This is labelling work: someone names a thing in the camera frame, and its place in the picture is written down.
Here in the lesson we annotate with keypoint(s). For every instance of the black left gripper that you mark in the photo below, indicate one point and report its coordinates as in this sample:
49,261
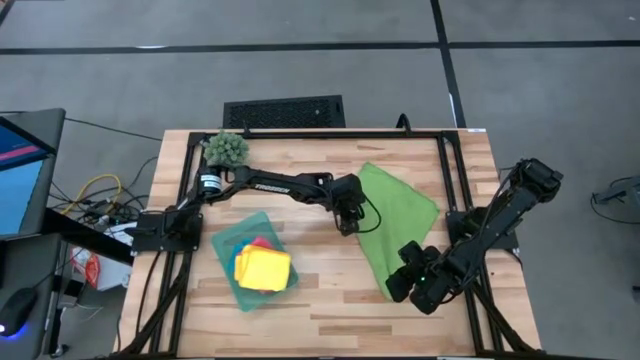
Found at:
347,195

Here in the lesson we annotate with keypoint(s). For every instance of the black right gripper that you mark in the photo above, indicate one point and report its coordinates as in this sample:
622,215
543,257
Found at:
412,260

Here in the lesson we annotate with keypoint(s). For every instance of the green microfiber towel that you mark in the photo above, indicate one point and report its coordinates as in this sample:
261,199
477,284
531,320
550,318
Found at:
400,210

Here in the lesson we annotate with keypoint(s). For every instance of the pink microfiber towel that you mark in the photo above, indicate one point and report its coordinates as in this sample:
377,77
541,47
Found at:
262,243

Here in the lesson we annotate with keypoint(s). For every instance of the yellow microfiber towel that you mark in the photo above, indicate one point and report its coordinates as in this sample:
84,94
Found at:
265,270

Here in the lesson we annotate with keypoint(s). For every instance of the translucent teal plastic bin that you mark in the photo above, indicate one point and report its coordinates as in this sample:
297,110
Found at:
225,240

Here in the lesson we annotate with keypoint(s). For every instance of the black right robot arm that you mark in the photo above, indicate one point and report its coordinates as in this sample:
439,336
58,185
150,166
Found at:
500,225

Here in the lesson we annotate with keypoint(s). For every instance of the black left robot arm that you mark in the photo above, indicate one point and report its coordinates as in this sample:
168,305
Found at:
280,187

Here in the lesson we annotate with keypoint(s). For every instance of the black floor vent grille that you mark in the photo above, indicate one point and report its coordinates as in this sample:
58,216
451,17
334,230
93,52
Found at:
284,112

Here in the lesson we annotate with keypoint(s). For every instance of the green spiky artificial plant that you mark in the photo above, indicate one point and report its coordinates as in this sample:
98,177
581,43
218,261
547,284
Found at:
226,148

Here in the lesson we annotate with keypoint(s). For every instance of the red and white bag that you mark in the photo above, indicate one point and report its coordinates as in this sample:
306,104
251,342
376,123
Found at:
92,270

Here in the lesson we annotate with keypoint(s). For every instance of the dark office desk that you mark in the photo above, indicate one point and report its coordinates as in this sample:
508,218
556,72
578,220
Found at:
30,260

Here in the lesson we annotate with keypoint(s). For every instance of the computer monitor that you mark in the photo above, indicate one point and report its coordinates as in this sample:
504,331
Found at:
22,175

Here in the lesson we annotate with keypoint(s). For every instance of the black computer mouse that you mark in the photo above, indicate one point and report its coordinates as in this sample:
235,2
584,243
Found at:
15,311

